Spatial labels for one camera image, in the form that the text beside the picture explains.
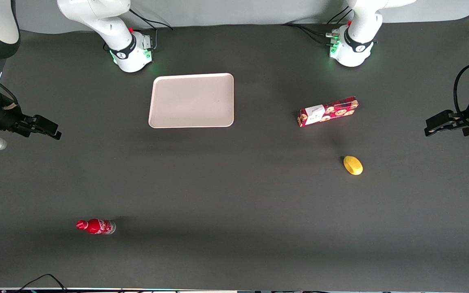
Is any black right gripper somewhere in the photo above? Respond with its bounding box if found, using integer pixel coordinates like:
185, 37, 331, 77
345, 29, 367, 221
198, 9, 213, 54
0, 102, 62, 140

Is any red coke bottle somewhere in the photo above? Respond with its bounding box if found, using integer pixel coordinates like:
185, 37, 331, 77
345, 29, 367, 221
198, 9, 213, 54
76, 219, 116, 235

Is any beige plastic tray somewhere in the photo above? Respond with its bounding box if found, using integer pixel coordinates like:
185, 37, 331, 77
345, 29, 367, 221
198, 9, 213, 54
148, 73, 235, 129

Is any yellow lemon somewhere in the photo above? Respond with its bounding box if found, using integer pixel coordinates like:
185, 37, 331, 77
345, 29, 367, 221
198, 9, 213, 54
343, 155, 364, 176

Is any red tartan cookie box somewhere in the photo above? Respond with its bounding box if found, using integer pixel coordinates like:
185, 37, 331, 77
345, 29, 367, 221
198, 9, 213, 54
298, 96, 359, 128

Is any dark grey table mat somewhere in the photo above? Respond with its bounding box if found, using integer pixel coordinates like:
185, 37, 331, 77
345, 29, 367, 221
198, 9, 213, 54
0, 14, 469, 291

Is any black cable at table edge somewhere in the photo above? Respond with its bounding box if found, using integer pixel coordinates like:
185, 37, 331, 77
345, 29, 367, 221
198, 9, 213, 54
15, 273, 69, 293

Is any black right base cable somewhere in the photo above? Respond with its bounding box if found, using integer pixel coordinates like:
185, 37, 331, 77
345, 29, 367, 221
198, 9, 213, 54
129, 8, 174, 51

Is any black left base cable bundle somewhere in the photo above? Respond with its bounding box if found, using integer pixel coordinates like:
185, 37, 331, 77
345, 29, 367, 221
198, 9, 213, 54
282, 6, 351, 46

